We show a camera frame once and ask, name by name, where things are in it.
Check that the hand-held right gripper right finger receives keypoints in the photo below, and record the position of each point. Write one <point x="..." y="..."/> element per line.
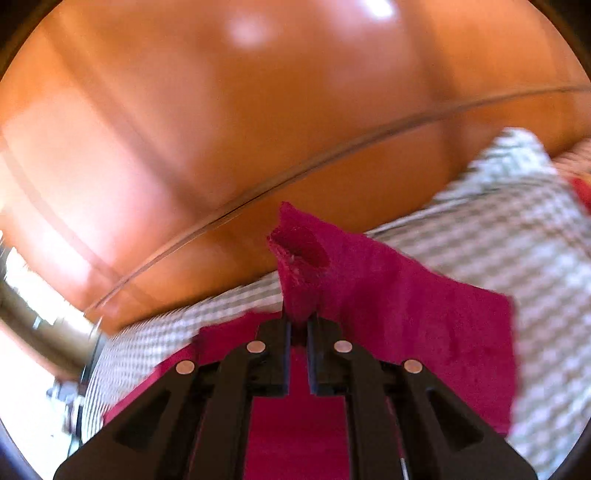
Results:
<point x="319" y="360"/>

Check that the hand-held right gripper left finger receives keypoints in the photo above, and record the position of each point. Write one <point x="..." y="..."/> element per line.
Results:
<point x="277" y="360"/>

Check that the dark red small garment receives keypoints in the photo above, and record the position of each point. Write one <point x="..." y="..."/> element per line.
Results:
<point x="392" y="300"/>

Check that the green white checkered blanket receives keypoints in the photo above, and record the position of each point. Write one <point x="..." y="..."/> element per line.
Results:
<point x="508" y="240"/>

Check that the shiny metal table leg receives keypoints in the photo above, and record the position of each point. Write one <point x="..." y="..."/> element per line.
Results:
<point x="41" y="318"/>

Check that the red fabric item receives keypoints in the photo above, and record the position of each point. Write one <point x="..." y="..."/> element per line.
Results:
<point x="582" y="191"/>

